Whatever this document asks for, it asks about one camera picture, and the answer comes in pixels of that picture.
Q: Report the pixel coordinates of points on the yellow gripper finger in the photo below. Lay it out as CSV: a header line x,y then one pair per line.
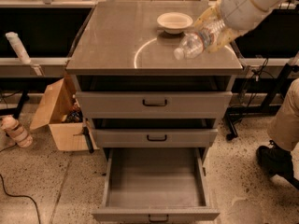
x,y
210,15
225,37

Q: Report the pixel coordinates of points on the clear plastic water bottle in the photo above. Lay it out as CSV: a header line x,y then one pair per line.
x,y
199,40

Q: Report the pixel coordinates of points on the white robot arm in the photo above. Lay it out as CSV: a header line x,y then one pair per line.
x,y
227,20

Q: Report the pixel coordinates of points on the grey metal drawer cabinet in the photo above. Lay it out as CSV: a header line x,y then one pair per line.
x,y
124,49

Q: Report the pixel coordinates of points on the grey top drawer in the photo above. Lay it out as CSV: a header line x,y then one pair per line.
x,y
153,105

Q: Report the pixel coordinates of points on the grey middle drawer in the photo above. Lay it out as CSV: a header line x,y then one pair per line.
x,y
154,137

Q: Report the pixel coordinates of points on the grey open bottom drawer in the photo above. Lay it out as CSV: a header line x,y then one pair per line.
x,y
155,186

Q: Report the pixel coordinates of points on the white paper bowl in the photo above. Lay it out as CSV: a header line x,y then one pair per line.
x,y
174,22

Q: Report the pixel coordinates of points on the person leg tan trousers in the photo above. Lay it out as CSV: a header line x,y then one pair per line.
x,y
284,127

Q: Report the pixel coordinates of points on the black shoe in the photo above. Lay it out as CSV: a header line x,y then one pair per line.
x,y
276,161

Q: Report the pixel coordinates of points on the open cardboard box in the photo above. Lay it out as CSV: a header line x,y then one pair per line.
x,y
55,105

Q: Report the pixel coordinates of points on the white cylindrical tube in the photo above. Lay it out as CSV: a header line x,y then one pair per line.
x,y
18,47

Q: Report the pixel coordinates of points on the striped cylinder on floor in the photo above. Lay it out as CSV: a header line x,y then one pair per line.
x,y
16,131

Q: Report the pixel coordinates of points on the black stand with cables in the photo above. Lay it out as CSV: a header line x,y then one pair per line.
x,y
259,90

